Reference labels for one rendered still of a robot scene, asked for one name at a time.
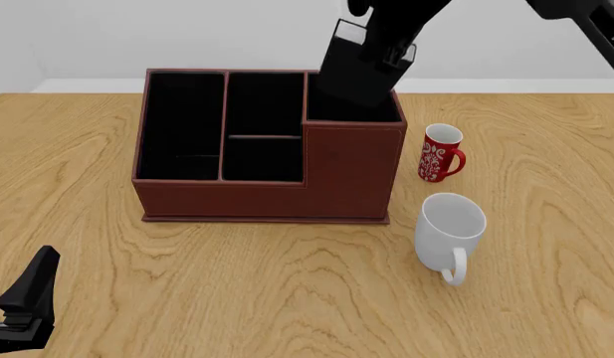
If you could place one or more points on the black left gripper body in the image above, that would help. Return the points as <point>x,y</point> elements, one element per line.
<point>18,335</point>

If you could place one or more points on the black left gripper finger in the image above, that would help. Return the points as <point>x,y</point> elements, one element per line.
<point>35,287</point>

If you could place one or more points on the red-brown desk caddy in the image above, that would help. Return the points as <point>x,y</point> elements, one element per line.
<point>351,168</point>

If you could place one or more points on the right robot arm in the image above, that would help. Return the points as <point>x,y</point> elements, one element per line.
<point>408,13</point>

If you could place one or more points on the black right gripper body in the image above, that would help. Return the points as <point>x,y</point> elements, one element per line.
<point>381,44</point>

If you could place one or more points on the red mug with white pattern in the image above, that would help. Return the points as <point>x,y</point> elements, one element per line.
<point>432,158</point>

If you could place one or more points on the black book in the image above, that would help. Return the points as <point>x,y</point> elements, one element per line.
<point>348,80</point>

